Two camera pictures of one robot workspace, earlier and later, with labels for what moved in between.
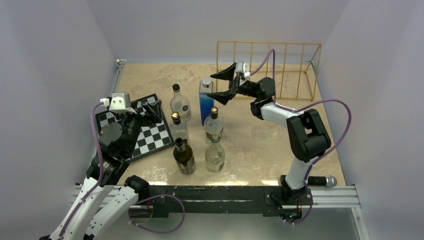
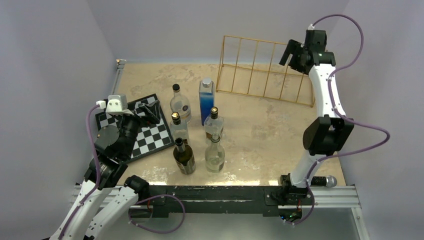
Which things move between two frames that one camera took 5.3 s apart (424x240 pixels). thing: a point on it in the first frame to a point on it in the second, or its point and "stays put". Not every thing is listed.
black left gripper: [152, 115] stays put
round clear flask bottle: [179, 103] stays put
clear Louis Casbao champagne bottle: [215, 155] stays put
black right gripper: [223, 97] to [292, 48]
